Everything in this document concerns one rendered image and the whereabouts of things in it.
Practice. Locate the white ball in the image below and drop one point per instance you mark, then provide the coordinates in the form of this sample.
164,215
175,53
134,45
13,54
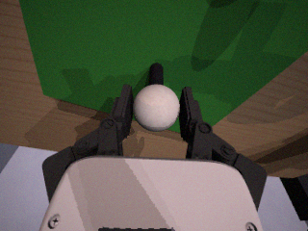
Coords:
156,108

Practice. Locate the green turf mat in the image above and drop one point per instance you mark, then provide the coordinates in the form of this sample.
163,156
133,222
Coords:
226,50

